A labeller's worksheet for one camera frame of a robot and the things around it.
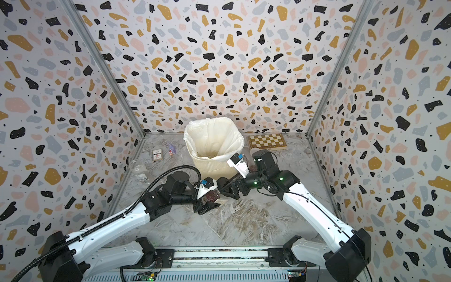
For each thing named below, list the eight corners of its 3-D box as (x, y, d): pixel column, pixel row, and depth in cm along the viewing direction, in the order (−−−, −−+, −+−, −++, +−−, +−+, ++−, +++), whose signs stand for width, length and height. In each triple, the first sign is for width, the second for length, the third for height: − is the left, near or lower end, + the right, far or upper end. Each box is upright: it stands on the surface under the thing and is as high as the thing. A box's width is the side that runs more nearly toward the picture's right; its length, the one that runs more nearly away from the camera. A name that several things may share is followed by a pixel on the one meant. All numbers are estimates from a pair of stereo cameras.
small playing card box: (153, 162, 109) (152, 159, 107) (153, 152, 114) (152, 150, 112) (163, 159, 110) (161, 157, 109) (162, 150, 115) (161, 148, 113)
